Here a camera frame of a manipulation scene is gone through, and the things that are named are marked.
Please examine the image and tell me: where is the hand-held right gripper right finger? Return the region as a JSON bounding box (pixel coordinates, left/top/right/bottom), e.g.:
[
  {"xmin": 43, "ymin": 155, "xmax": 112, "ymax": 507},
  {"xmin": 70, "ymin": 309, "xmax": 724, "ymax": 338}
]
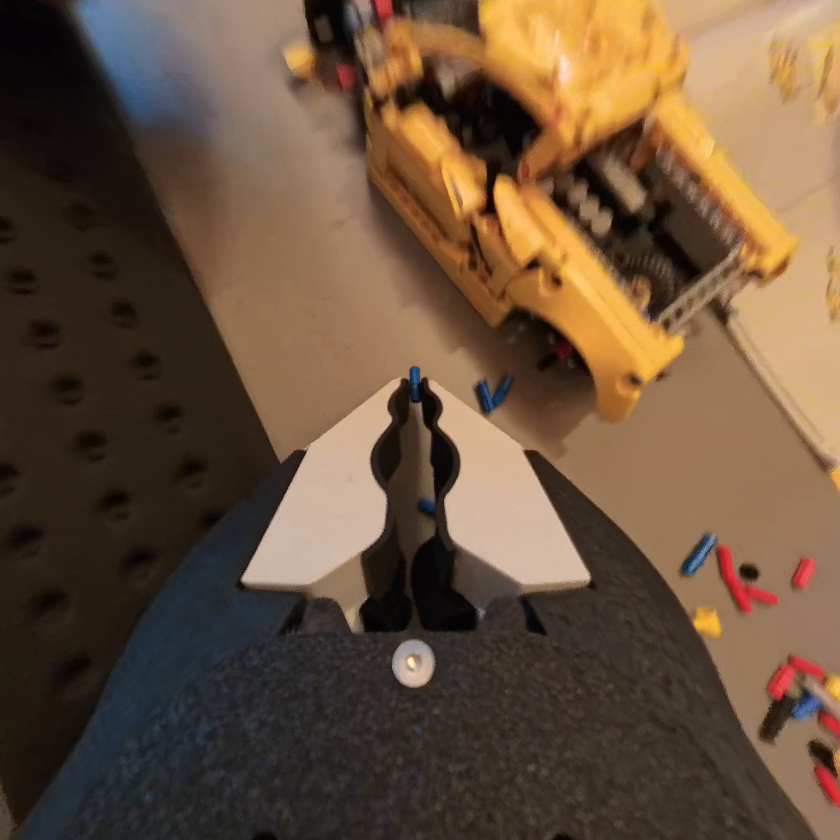
[{"xmin": 412, "ymin": 378, "xmax": 592, "ymax": 630}]

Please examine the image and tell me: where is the grey desk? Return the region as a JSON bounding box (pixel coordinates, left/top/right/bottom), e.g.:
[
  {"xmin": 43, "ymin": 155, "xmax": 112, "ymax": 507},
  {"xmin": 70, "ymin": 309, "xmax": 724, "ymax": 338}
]
[{"xmin": 72, "ymin": 0, "xmax": 840, "ymax": 840}]

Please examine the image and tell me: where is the scatter of small coloured pins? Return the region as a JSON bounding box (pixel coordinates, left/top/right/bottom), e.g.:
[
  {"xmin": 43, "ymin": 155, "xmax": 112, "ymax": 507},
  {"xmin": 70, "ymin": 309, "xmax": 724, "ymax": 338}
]
[{"xmin": 679, "ymin": 532, "xmax": 840, "ymax": 809}]

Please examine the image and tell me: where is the black studded baseplate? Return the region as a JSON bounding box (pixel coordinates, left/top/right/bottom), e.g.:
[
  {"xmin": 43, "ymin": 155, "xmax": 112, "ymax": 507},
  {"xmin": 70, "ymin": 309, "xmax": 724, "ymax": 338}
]
[{"xmin": 0, "ymin": 0, "xmax": 283, "ymax": 821}]

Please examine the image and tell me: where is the yellow toy brick car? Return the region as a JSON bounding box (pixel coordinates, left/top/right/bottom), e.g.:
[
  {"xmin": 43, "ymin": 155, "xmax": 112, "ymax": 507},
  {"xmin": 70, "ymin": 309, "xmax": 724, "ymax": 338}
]
[{"xmin": 282, "ymin": 0, "xmax": 798, "ymax": 422}]

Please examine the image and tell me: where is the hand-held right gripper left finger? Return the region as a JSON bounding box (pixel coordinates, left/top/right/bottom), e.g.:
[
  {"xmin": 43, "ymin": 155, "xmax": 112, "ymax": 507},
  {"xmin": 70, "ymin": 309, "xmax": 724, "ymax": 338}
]
[{"xmin": 241, "ymin": 378, "xmax": 409, "ymax": 631}]

